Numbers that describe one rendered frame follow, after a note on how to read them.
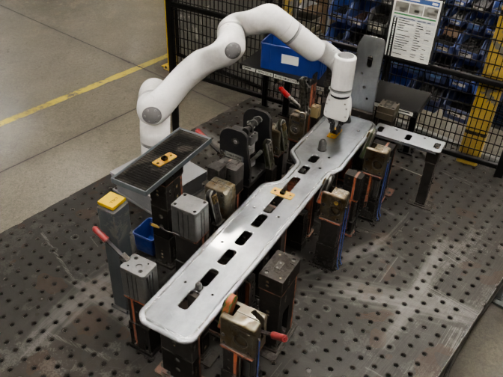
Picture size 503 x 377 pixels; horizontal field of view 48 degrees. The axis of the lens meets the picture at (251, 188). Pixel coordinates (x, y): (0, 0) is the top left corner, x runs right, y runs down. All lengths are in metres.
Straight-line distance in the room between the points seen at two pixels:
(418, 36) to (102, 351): 1.84
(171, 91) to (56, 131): 2.37
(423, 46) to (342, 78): 0.60
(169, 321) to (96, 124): 3.00
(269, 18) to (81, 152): 2.36
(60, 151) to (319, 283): 2.53
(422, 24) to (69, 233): 1.73
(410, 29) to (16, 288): 1.93
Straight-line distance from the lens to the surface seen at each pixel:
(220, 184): 1.92
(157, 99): 2.14
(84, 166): 4.00
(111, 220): 1.75
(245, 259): 1.76
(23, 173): 4.04
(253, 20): 2.08
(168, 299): 1.65
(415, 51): 2.73
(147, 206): 2.40
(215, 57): 2.07
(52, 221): 2.47
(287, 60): 2.76
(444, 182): 2.77
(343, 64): 2.19
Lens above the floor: 2.22
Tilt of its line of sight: 37 degrees down
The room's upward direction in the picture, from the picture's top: 2 degrees clockwise
